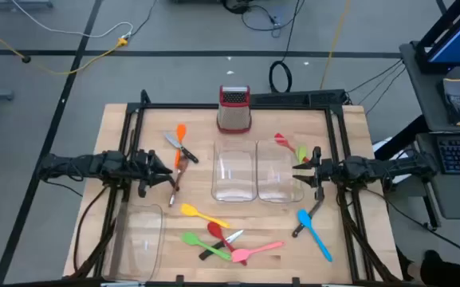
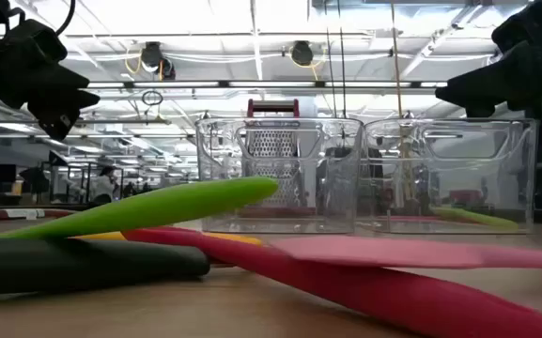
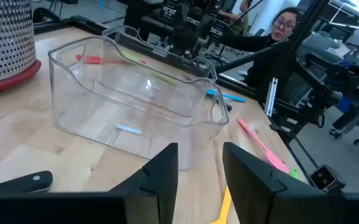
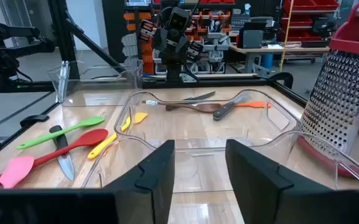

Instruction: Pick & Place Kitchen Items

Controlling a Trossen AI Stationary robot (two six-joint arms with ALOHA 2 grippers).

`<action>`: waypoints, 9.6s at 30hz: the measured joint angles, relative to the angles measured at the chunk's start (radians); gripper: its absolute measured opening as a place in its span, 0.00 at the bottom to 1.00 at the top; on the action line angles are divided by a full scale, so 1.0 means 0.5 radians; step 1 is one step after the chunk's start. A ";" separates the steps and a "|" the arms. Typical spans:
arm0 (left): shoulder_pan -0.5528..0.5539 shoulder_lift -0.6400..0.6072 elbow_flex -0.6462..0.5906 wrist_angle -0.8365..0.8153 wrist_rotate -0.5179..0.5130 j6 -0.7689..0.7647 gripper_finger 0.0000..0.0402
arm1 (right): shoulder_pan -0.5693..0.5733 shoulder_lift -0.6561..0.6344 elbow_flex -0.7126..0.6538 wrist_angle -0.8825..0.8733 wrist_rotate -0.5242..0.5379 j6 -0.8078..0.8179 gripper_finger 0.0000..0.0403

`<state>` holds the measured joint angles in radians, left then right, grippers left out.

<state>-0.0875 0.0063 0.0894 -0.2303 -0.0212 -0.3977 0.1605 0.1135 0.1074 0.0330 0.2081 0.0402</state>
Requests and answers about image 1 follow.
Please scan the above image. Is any red metal box grater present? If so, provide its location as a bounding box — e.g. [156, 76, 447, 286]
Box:
[216, 85, 253, 135]

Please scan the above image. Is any brown wooden spoon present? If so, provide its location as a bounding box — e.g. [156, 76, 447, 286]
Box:
[168, 156, 190, 208]

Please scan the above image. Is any blue spatula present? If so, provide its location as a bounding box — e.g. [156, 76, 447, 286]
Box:
[297, 208, 333, 263]

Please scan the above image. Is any gray desk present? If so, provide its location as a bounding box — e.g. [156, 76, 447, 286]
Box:
[399, 39, 460, 135]

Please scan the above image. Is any white paper sheet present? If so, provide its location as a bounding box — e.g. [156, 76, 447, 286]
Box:
[372, 137, 420, 184]

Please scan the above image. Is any gray black work glove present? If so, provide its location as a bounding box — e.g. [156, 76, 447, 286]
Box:
[438, 77, 460, 128]

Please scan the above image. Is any red spatula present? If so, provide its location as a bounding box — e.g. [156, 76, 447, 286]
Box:
[273, 132, 311, 164]

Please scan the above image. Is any person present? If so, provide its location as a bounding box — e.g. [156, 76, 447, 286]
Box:
[396, 246, 460, 287]

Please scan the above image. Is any yellow floor cable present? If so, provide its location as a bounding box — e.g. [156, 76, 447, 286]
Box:
[0, 15, 129, 77]

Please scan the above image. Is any black perforated cable tray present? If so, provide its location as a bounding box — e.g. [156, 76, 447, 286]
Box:
[249, 88, 348, 107]

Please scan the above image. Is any black-handled silver-blade knife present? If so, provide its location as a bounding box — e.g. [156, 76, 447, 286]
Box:
[163, 132, 200, 164]
[198, 229, 245, 261]

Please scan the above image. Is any green spatula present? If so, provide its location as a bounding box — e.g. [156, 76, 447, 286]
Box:
[180, 231, 233, 262]

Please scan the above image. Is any thin black floor cable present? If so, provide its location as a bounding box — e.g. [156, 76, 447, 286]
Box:
[132, 0, 159, 37]
[240, 0, 306, 39]
[363, 187, 460, 262]

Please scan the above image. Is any white floor cable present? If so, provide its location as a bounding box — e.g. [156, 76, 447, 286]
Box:
[10, 0, 134, 40]

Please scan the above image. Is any yellow hanging cord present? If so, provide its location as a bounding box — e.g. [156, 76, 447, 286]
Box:
[319, 0, 352, 91]

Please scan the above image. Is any light green spoon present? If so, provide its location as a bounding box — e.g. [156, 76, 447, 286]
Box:
[295, 144, 309, 165]

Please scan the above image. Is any black coiled cable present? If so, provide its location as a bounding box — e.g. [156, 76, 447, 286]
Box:
[268, 0, 306, 95]

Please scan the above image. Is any pink spatula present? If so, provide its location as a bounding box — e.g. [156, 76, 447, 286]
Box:
[230, 241, 285, 264]

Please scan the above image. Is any dark arm base cable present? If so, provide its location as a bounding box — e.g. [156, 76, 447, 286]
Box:
[73, 185, 111, 274]

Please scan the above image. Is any all-black knife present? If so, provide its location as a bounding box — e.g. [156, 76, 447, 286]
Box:
[291, 198, 323, 238]

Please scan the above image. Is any black aluminium table frame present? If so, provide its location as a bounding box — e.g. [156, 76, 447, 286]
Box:
[69, 89, 404, 286]

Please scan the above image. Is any red spoon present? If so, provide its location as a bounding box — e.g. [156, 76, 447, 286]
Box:
[206, 222, 249, 267]

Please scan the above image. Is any clear plastic bin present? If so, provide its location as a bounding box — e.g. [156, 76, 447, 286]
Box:
[102, 202, 166, 283]
[211, 139, 258, 203]
[256, 139, 305, 203]

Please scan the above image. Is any black desk leg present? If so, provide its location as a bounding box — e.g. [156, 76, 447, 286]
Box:
[372, 114, 430, 161]

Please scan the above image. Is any yellow spatula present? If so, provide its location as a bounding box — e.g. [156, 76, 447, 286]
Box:
[179, 202, 231, 230]

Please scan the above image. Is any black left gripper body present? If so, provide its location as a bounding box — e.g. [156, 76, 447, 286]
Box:
[132, 149, 159, 199]

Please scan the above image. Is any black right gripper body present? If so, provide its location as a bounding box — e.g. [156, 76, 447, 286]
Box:
[311, 146, 336, 202]

